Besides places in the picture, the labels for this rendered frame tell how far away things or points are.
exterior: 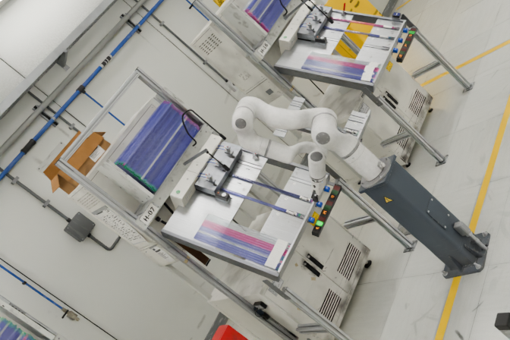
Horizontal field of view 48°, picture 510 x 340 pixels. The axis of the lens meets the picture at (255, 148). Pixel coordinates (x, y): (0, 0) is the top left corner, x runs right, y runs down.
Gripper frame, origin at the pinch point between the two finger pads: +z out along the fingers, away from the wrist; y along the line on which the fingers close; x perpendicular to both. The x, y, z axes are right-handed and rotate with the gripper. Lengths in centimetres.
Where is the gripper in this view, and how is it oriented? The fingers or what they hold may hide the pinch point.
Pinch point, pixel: (318, 193)
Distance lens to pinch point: 310.0
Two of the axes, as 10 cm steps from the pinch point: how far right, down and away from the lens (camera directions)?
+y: 4.4, -7.2, 5.4
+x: -8.9, -2.7, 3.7
